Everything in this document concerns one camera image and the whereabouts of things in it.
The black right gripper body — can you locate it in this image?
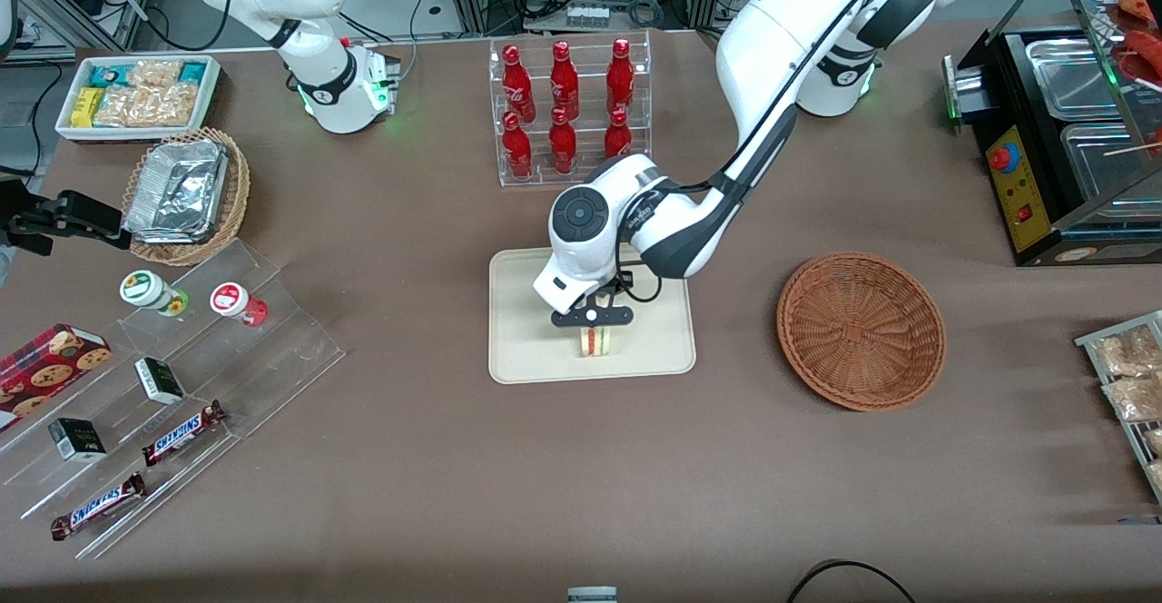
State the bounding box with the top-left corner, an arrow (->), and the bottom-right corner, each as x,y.
0,178 -> 58,257

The triangle sandwich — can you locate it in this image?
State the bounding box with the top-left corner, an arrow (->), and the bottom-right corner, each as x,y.
579,325 -> 622,360

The beige rectangular tray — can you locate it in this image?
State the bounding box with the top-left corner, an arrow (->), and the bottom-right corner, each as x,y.
488,240 -> 697,385

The aluminium foil tray stack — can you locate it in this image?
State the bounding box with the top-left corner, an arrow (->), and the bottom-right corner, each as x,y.
123,139 -> 231,245

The light oval wicker basket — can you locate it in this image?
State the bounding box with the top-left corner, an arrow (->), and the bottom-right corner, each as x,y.
122,127 -> 252,267

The brown round wicker basket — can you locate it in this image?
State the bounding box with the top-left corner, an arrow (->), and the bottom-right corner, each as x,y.
776,252 -> 947,413

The white cup green label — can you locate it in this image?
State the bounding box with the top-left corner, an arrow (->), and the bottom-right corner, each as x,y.
119,270 -> 191,318

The white plastic snack bin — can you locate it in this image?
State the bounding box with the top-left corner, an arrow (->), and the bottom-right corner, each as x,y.
54,54 -> 222,146

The yellow snack packet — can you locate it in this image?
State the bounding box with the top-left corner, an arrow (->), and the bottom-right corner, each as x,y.
70,87 -> 106,129

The clear acrylic bottle rack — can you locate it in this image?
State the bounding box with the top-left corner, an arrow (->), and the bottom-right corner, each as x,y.
488,29 -> 653,188

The large clear snack bag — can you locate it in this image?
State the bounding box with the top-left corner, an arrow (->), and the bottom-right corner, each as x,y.
94,83 -> 200,128

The red cola bottle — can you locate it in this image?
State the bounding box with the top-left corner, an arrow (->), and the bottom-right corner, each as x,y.
549,40 -> 581,120
606,37 -> 636,118
501,111 -> 535,181
501,44 -> 537,124
547,107 -> 579,176
603,108 -> 635,161

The red cookie box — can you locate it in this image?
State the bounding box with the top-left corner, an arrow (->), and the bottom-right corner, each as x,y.
0,323 -> 114,432

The small clear snack bag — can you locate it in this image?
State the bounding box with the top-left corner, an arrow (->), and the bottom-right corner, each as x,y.
127,59 -> 183,89

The white cup red label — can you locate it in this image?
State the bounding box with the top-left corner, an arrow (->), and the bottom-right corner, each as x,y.
209,282 -> 270,328

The small black box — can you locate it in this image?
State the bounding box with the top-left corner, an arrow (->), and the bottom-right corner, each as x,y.
134,357 -> 187,406
47,418 -> 108,464

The clear acrylic stepped display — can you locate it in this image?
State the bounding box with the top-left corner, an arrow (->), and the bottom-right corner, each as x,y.
0,238 -> 348,561

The Snickers chocolate bar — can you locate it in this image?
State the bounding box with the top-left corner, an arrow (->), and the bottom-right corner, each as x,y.
141,400 -> 229,468
50,472 -> 148,542

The black food warmer cabinet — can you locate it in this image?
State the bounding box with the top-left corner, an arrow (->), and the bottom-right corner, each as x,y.
942,0 -> 1162,268

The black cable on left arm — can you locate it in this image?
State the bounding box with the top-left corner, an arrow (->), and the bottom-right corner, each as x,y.
615,0 -> 947,306

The black looped cable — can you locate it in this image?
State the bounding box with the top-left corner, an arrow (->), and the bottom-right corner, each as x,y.
785,559 -> 919,603

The grey wire snack tray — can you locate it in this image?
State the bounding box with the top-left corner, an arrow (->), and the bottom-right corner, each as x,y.
1075,311 -> 1162,505

